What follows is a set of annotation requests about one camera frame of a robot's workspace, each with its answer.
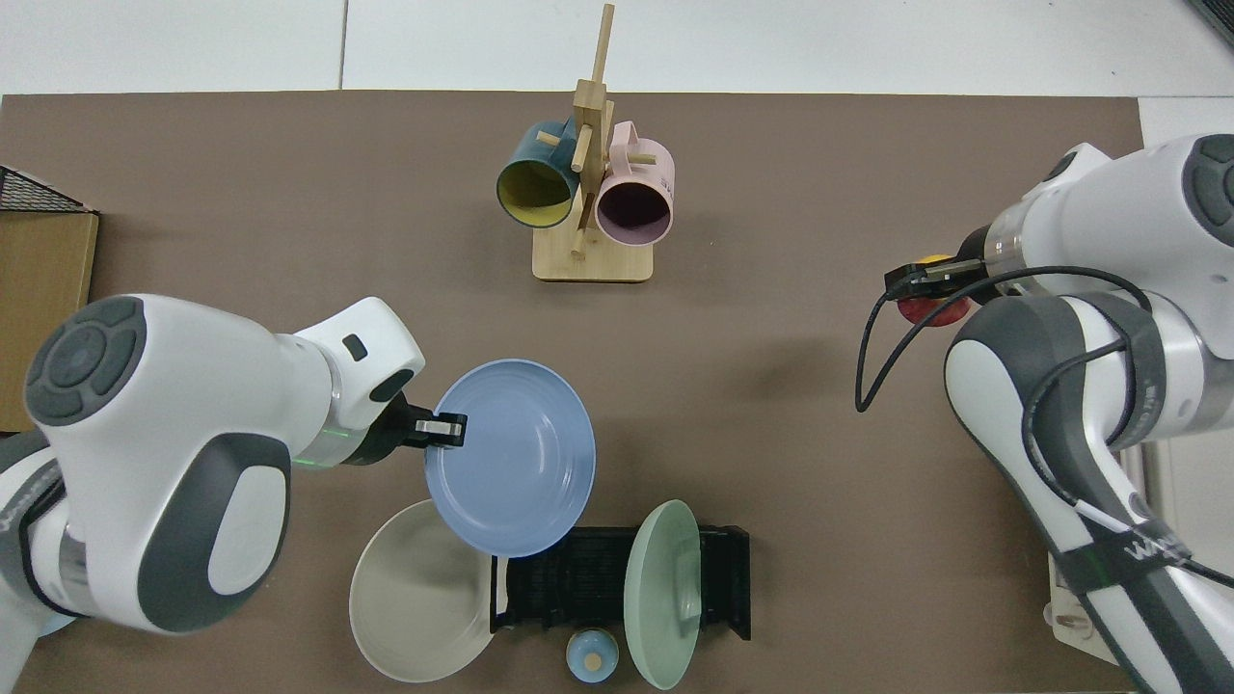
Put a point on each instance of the red yellow apple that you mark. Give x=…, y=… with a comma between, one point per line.
x=930, y=310

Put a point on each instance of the beige plate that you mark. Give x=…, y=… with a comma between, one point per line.
x=415, y=607

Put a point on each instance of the black dish rack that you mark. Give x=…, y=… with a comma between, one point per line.
x=578, y=578

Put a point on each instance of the green plate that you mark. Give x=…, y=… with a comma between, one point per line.
x=660, y=598

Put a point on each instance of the light blue plate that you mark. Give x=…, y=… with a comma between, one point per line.
x=56, y=625

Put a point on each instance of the brown table cloth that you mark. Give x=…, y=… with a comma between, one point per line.
x=771, y=386

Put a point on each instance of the wooden mug stand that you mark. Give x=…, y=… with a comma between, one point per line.
x=593, y=260

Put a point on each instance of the small blue round thing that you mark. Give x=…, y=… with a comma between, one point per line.
x=590, y=657

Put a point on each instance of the dark teal mug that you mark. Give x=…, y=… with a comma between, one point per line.
x=525, y=159

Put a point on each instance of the pink mug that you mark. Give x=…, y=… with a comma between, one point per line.
x=636, y=183

